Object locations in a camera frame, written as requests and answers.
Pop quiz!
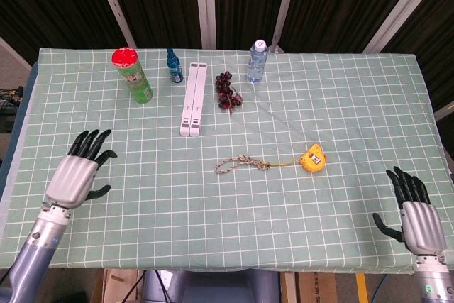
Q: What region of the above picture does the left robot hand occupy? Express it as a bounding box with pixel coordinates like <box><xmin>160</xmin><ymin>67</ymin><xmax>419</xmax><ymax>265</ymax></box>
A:
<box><xmin>45</xmin><ymin>128</ymin><xmax>118</xmax><ymax>210</ymax></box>

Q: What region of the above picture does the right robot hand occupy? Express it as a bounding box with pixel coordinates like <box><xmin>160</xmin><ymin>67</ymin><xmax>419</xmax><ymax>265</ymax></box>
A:
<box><xmin>372</xmin><ymin>166</ymin><xmax>448</xmax><ymax>257</ymax></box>

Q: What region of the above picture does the yellow tape measure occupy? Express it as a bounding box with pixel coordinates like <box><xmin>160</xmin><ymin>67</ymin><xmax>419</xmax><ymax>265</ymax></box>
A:
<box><xmin>270</xmin><ymin>143</ymin><xmax>328</xmax><ymax>173</ymax></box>

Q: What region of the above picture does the braided rope loop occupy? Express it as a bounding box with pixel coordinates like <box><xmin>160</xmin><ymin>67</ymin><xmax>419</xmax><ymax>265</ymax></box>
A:
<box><xmin>214</xmin><ymin>154</ymin><xmax>272</xmax><ymax>175</ymax></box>

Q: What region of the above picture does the green chip can red lid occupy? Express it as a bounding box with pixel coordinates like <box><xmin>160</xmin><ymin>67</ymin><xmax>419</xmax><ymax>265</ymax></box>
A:
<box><xmin>111</xmin><ymin>46</ymin><xmax>155</xmax><ymax>104</ymax></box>

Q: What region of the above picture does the brown cardboard box with print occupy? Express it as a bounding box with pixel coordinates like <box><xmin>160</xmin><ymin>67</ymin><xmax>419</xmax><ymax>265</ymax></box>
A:
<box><xmin>294</xmin><ymin>271</ymin><xmax>340</xmax><ymax>303</ymax></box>

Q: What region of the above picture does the white folding stand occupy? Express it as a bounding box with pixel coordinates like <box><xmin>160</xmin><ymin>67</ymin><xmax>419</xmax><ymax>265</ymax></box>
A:
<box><xmin>179</xmin><ymin>62</ymin><xmax>209</xmax><ymax>138</ymax></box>

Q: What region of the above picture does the small blue bottle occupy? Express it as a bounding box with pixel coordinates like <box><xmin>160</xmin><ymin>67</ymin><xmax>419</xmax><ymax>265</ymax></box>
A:
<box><xmin>166</xmin><ymin>48</ymin><xmax>184</xmax><ymax>84</ymax></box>

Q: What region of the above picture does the green checkered tablecloth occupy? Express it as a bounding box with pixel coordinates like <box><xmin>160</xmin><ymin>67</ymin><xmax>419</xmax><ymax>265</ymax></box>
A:
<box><xmin>0</xmin><ymin>47</ymin><xmax>454</xmax><ymax>275</ymax></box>

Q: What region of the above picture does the dark red grape bunch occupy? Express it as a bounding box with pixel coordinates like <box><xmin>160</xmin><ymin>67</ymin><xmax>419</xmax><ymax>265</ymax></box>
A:
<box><xmin>215</xmin><ymin>72</ymin><xmax>244</xmax><ymax>115</ymax></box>

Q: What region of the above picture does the robot torso base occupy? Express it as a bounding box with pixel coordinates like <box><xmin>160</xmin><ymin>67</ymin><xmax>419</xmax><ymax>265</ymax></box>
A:
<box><xmin>141</xmin><ymin>269</ymin><xmax>283</xmax><ymax>303</ymax></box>

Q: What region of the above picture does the clear water bottle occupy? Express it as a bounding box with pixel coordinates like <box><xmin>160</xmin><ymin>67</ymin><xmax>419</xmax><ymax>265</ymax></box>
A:
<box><xmin>245</xmin><ymin>40</ymin><xmax>267</xmax><ymax>84</ymax></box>

